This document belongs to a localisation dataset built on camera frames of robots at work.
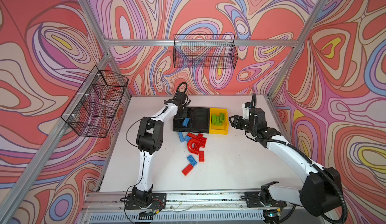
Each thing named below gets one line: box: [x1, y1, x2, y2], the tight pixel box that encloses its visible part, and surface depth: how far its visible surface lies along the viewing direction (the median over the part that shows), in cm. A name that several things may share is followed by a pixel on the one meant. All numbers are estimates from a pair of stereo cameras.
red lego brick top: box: [196, 133, 208, 149], surface depth 95 cm
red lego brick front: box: [181, 163, 194, 177], surface depth 84 cm
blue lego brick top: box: [177, 131, 185, 143], surface depth 98 cm
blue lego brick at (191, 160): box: [186, 154, 198, 167], surface depth 88 cm
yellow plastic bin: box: [209, 107, 229, 136], surface depth 100 cm
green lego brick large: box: [211, 114, 220, 126], surface depth 101 cm
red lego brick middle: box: [199, 150, 205, 163], surface depth 89 cm
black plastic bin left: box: [172, 106, 192, 133], surface depth 98 cm
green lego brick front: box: [219, 112, 225, 124], surface depth 103 cm
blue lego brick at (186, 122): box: [182, 117, 190, 128], surface depth 103 cm
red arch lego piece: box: [187, 138, 201, 155], surface depth 91 cm
